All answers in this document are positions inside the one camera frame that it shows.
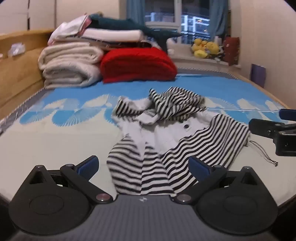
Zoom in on white pink folded cloth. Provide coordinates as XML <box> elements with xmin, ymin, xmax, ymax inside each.
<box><xmin>47</xmin><ymin>14</ymin><xmax>92</xmax><ymax>45</ymax></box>

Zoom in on blue curtain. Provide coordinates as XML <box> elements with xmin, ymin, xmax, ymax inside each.
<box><xmin>126</xmin><ymin>0</ymin><xmax>146</xmax><ymax>22</ymax></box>
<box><xmin>209</xmin><ymin>0</ymin><xmax>229</xmax><ymax>41</ymax></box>

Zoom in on black white striped baby garment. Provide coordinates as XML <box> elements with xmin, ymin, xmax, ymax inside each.
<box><xmin>106</xmin><ymin>87</ymin><xmax>278</xmax><ymax>195</ymax></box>

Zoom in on dark red bag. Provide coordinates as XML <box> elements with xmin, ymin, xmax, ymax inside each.
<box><xmin>224</xmin><ymin>36</ymin><xmax>240</xmax><ymax>66</ymax></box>

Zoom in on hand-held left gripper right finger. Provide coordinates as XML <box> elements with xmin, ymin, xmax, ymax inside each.
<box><xmin>170</xmin><ymin>156</ymin><xmax>267</xmax><ymax>204</ymax></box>

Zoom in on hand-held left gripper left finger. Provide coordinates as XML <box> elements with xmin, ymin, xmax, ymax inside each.
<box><xmin>23</xmin><ymin>155</ymin><xmax>114</xmax><ymax>204</ymax></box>

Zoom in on white windowsill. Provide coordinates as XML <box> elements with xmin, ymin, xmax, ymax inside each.
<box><xmin>168</xmin><ymin>45</ymin><xmax>242</xmax><ymax>70</ymax></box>

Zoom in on blue white patterned bed blanket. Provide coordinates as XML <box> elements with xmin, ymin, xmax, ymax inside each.
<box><xmin>0</xmin><ymin>68</ymin><xmax>292</xmax><ymax>207</ymax></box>

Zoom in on purple box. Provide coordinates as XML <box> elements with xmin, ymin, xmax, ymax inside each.
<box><xmin>251</xmin><ymin>64</ymin><xmax>266</xmax><ymax>88</ymax></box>

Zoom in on dark teal plush blanket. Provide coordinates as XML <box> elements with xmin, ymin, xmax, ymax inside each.
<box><xmin>89</xmin><ymin>13</ymin><xmax>183</xmax><ymax>52</ymax></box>

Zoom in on window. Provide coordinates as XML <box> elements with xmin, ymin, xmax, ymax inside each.
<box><xmin>119</xmin><ymin>0</ymin><xmax>229</xmax><ymax>44</ymax></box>

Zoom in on cream folded blanket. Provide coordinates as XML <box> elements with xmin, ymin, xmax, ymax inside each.
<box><xmin>38</xmin><ymin>42</ymin><xmax>104</xmax><ymax>89</ymax></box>

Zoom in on red folded blanket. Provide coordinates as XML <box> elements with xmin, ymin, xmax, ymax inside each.
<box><xmin>100</xmin><ymin>47</ymin><xmax>178</xmax><ymax>84</ymax></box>

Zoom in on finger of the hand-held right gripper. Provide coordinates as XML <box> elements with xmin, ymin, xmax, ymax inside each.
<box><xmin>279</xmin><ymin>108</ymin><xmax>296</xmax><ymax>120</ymax></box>
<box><xmin>248</xmin><ymin>118</ymin><xmax>285</xmax><ymax>139</ymax></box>

